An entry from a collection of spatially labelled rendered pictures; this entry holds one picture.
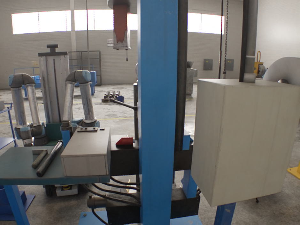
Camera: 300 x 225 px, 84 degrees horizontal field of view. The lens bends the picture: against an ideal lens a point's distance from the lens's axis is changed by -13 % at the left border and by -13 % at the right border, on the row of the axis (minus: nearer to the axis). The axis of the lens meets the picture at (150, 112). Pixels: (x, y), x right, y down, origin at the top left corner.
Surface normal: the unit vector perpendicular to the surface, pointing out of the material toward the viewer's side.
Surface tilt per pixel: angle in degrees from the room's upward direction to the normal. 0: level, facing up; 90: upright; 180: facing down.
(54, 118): 90
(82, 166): 90
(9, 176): 0
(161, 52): 90
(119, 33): 90
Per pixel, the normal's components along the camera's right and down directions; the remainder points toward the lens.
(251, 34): -0.42, 0.24
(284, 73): -0.99, 0.04
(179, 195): 0.00, -0.97
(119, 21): -0.08, 0.26
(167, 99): 0.15, 0.26
